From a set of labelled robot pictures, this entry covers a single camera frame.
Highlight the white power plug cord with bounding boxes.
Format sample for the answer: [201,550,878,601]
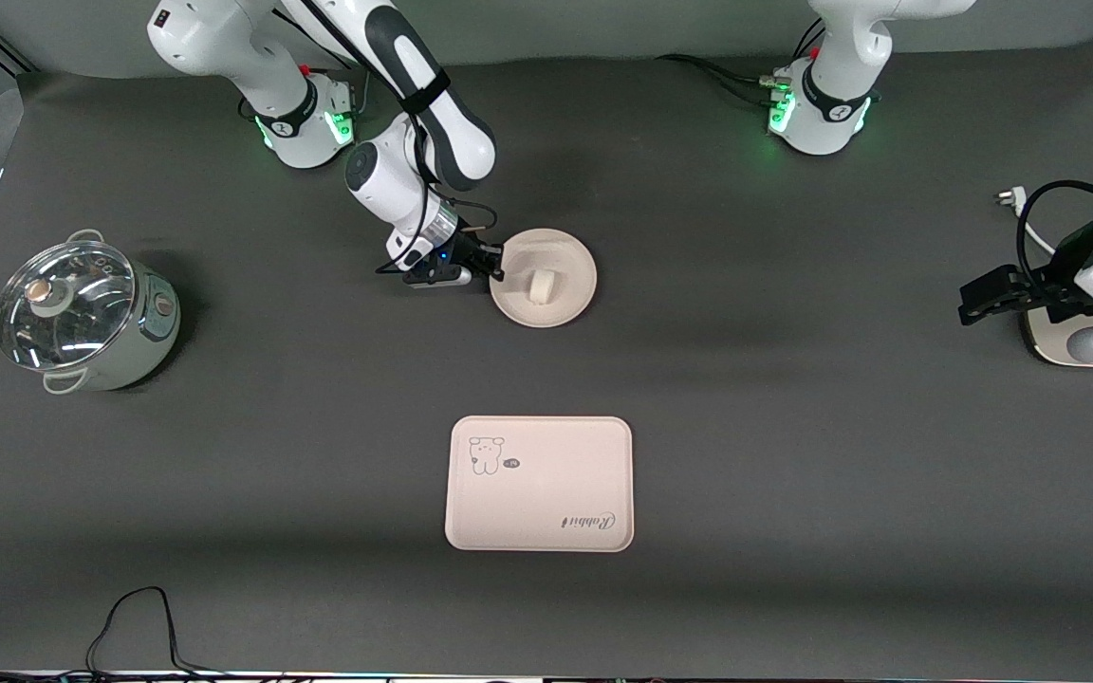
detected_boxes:
[995,188,1046,252]

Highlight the round cream plate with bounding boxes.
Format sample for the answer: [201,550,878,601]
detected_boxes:
[490,228,598,329]

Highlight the black arm base cable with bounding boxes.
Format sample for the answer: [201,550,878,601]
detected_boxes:
[238,11,377,122]
[656,52,787,110]

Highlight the thin black looped cable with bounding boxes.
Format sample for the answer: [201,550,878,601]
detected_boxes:
[0,585,282,680]

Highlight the cream rabbit print tray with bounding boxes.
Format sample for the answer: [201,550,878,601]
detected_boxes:
[445,415,635,553]

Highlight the black right arm base cable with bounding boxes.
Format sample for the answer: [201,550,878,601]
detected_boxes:
[238,11,377,122]

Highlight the glass pot lid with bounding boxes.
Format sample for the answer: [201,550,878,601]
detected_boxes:
[0,240,137,373]

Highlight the black left arm base cable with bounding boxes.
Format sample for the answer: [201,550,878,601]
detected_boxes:
[656,52,787,110]

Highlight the pale green electric pot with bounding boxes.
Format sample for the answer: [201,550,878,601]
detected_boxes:
[39,229,182,395]

